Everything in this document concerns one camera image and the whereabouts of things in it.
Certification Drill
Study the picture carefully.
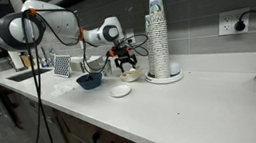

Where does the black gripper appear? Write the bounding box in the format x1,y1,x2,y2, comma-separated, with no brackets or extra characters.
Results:
110,42,140,74

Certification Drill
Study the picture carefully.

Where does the wooden cooking spoon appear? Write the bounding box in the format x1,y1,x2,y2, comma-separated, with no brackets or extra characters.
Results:
117,67,144,78

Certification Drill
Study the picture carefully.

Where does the white bowl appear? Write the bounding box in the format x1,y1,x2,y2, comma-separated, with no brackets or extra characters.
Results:
117,68,144,85

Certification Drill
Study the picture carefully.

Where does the dark blue bowl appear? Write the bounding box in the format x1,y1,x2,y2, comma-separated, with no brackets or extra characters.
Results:
75,71,105,92

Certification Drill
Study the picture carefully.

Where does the small white saucer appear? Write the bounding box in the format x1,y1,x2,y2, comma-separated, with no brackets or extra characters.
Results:
108,82,133,99

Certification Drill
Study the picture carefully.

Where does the shorter paper cup stack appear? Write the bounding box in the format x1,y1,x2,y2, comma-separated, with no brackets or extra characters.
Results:
141,14,161,76

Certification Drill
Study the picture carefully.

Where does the round white cup tray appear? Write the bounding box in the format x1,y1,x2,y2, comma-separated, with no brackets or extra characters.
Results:
143,65,186,87

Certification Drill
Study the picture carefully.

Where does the tall paper cup stack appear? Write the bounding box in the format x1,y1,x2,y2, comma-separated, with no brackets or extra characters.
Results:
143,0,175,80

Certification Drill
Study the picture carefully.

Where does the white napkin box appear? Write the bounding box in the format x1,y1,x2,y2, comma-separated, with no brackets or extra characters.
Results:
69,52,106,75

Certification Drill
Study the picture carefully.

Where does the black white calibration checkerboard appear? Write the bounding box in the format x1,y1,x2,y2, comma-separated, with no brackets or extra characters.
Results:
50,52,74,81

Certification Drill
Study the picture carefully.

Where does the clear plastic sheet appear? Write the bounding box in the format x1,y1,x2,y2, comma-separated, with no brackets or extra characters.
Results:
48,80,80,99

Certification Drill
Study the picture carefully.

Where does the steel kitchen sink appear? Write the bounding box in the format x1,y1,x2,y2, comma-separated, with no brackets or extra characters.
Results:
5,65,55,84

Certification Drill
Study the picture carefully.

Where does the white outlet with plug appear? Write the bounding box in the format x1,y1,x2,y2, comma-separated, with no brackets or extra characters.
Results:
215,8,254,37

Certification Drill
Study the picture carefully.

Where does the white single wall outlet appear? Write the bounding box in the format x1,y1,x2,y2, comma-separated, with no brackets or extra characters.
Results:
124,27,137,45

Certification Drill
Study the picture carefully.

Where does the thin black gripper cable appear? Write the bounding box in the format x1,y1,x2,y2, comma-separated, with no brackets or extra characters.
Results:
33,0,154,82

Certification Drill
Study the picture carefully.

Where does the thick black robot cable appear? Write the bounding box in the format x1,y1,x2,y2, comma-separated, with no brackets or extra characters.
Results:
0,8,55,143

